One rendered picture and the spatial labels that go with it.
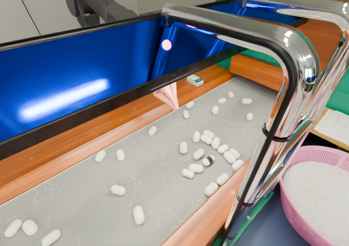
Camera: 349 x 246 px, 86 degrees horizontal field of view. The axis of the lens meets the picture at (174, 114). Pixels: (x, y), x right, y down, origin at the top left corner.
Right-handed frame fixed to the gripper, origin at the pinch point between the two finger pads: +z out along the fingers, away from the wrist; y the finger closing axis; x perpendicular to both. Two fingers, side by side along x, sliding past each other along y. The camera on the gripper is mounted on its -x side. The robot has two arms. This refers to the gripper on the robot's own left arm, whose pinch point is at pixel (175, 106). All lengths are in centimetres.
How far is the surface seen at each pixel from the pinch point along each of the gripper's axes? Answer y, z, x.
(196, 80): 23.8, -6.3, 14.3
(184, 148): -2.6, 11.0, 2.6
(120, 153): -16.6, 3.2, 9.4
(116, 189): -22.3, 9.7, 4.0
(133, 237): -24.3, 18.7, -1.4
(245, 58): 40.0, -3.8, 2.2
